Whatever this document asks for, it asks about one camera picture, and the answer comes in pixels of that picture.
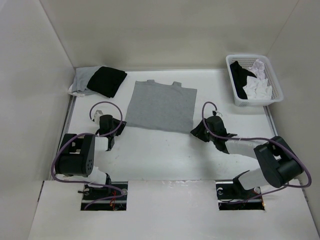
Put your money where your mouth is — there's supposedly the black tank top in basket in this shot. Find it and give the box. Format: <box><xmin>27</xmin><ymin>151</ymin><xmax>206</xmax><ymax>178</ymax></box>
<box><xmin>230</xmin><ymin>61</ymin><xmax>256</xmax><ymax>100</ymax></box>

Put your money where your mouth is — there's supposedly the right metal table rail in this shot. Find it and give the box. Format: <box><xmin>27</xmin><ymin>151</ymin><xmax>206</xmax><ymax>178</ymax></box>
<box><xmin>263</xmin><ymin>106</ymin><xmax>278</xmax><ymax>142</ymax></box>

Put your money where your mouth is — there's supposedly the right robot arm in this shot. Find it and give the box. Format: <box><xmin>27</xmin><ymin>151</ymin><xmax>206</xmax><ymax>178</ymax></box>
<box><xmin>190</xmin><ymin>115</ymin><xmax>308</xmax><ymax>202</ymax></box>

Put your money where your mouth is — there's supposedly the metal table rail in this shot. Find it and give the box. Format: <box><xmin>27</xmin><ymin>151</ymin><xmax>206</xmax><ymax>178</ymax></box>
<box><xmin>263</xmin><ymin>106</ymin><xmax>278</xmax><ymax>142</ymax></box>
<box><xmin>47</xmin><ymin>94</ymin><xmax>74</xmax><ymax>181</ymax></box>

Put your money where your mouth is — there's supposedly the folded black tank top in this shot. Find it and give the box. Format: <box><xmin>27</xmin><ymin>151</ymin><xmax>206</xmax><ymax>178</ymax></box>
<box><xmin>87</xmin><ymin>66</ymin><xmax>128</xmax><ymax>98</ymax></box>

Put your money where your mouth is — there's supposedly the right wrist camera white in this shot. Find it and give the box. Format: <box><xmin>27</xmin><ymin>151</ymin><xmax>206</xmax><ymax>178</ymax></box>
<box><xmin>212</xmin><ymin>110</ymin><xmax>223</xmax><ymax>118</ymax></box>

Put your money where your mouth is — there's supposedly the folded grey tank top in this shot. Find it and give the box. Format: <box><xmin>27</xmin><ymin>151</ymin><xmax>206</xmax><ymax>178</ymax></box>
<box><xmin>72</xmin><ymin>66</ymin><xmax>101</xmax><ymax>96</ymax></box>

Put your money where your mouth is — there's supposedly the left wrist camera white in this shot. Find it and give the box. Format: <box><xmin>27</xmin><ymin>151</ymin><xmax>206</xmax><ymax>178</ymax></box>
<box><xmin>92</xmin><ymin>109</ymin><xmax>104</xmax><ymax>123</ymax></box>

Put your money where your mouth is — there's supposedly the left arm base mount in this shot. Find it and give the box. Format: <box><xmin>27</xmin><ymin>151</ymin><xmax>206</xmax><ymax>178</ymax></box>
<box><xmin>78</xmin><ymin>182</ymin><xmax>129</xmax><ymax>212</ymax></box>

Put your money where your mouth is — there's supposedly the left metal table rail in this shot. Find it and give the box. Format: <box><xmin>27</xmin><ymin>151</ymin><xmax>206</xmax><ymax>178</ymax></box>
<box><xmin>47</xmin><ymin>94</ymin><xmax>74</xmax><ymax>181</ymax></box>

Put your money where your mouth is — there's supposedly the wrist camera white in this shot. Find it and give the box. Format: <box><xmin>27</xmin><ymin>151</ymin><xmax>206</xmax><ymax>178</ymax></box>
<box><xmin>212</xmin><ymin>110</ymin><xmax>223</xmax><ymax>118</ymax></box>
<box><xmin>92</xmin><ymin>109</ymin><xmax>104</xmax><ymax>123</ymax></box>

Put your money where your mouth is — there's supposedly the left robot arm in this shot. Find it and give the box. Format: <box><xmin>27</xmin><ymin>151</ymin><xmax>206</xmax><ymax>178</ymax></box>
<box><xmin>51</xmin><ymin>114</ymin><xmax>127</xmax><ymax>200</ymax></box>

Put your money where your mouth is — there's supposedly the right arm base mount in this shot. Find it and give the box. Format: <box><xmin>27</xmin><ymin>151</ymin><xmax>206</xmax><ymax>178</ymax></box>
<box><xmin>215</xmin><ymin>180</ymin><xmax>265</xmax><ymax>211</ymax></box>

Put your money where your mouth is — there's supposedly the grey tank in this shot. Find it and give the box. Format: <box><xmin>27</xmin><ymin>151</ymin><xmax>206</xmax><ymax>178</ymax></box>
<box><xmin>72</xmin><ymin>66</ymin><xmax>101</xmax><ymax>96</ymax></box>
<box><xmin>125</xmin><ymin>79</ymin><xmax>197</xmax><ymax>134</ymax></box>

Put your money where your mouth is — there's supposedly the folded white tank top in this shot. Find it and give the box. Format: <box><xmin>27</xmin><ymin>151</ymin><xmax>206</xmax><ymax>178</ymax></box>
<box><xmin>67</xmin><ymin>85</ymin><xmax>86</xmax><ymax>98</ymax></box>

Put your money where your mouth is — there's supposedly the white plastic basket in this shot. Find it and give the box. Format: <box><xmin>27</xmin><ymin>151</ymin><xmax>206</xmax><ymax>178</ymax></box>
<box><xmin>225</xmin><ymin>54</ymin><xmax>284</xmax><ymax>107</ymax></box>

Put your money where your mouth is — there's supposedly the white tank top in basket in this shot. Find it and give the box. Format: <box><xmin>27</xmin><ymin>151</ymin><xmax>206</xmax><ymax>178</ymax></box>
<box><xmin>243</xmin><ymin>59</ymin><xmax>273</xmax><ymax>100</ymax></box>

